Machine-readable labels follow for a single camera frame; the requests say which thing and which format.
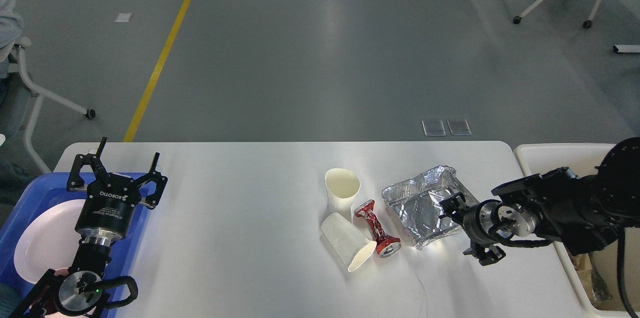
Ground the upright white paper cup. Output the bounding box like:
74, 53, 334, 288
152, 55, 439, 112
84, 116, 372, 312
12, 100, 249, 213
324, 168, 361, 213

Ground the clear floor plate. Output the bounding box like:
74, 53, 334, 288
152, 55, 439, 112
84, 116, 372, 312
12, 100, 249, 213
422, 119, 447, 137
446, 119, 473, 136

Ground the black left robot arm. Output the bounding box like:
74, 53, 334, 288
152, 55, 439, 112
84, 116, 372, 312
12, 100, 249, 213
10, 137, 169, 318

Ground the pink ribbed mug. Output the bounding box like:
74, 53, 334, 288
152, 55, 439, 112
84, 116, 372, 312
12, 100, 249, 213
31, 268, 69, 318

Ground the white bar base right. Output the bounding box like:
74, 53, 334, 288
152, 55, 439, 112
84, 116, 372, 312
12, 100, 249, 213
612, 43, 640, 54

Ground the blue plastic tray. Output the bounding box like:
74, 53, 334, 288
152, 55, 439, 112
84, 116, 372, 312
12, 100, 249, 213
0, 172, 150, 298

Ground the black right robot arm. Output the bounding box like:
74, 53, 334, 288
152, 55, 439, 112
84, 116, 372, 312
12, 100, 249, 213
440, 137, 640, 318

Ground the clear floor plate left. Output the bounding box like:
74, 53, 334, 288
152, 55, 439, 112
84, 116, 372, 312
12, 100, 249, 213
422, 119, 447, 137

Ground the brown paper sheet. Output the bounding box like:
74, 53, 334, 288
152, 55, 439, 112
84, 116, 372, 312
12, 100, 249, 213
576, 272, 594, 301

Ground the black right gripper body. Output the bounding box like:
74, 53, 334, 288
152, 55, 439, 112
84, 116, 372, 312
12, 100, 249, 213
462, 201, 500, 247

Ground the beige plastic bin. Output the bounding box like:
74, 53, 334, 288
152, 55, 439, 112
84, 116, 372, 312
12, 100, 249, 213
514, 143, 640, 318

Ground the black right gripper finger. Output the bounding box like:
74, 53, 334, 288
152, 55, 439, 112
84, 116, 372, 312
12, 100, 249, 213
462, 243, 506, 266
438, 192, 471, 222

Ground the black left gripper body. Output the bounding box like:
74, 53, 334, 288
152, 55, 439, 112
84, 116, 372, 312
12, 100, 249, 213
74, 183, 142, 241

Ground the white paper cup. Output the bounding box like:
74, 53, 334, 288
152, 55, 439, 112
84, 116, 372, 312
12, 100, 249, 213
320, 213, 377, 272
324, 168, 361, 213

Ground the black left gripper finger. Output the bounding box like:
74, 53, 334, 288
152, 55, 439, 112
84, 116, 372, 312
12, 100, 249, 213
131, 152, 167, 210
65, 137, 112, 193

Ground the pink plate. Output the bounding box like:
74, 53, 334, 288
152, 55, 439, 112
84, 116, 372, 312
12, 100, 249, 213
13, 199, 85, 284

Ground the clear floor plate right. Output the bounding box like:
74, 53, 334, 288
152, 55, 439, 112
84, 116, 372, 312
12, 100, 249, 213
446, 119, 473, 136

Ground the brown paper ball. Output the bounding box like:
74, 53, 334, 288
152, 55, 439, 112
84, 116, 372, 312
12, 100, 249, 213
569, 254, 593, 273

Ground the crushed red soda can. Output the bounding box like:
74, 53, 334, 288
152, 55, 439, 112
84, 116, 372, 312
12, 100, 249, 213
353, 199, 402, 259

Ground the grey green mug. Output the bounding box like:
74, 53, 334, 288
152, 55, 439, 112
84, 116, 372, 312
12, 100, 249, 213
0, 284, 23, 318

